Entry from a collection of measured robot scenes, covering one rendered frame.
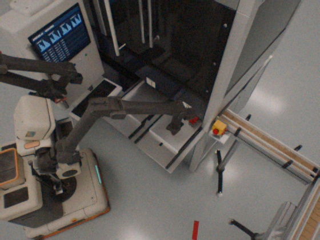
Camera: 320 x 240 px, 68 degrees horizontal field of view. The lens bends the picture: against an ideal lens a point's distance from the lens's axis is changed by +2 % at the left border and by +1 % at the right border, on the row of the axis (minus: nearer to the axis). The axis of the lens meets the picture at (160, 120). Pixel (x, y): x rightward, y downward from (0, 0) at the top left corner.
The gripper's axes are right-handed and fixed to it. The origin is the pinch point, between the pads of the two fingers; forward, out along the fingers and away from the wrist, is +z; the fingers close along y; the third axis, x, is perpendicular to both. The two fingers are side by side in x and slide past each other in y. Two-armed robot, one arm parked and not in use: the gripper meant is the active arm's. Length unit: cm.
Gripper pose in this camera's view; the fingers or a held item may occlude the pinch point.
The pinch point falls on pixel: (172, 134)
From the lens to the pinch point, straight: 145.9
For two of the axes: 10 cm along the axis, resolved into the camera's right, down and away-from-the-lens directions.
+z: -1.2, 6.2, 7.7
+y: 6.3, -5.5, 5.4
